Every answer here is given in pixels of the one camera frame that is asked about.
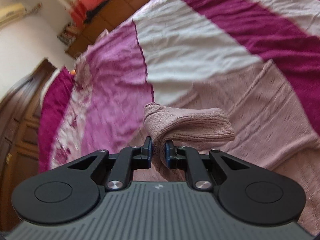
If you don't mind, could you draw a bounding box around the pink knitted sweater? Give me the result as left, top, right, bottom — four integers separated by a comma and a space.
131, 61, 319, 235

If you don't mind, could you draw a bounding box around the dark wooden headboard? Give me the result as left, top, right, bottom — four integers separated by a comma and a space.
0, 59, 56, 231

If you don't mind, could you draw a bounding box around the stack of books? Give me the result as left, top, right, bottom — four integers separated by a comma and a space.
57, 22, 81, 46

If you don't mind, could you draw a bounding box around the white air conditioner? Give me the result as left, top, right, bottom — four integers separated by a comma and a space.
0, 3, 27, 28

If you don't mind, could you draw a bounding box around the magenta pillow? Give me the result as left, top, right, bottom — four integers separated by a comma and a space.
37, 67, 74, 173

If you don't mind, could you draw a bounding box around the long wooden cabinet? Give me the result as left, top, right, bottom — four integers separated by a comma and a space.
66, 0, 151, 58

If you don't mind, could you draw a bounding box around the pink floral bed quilt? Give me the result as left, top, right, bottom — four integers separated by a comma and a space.
41, 0, 319, 170

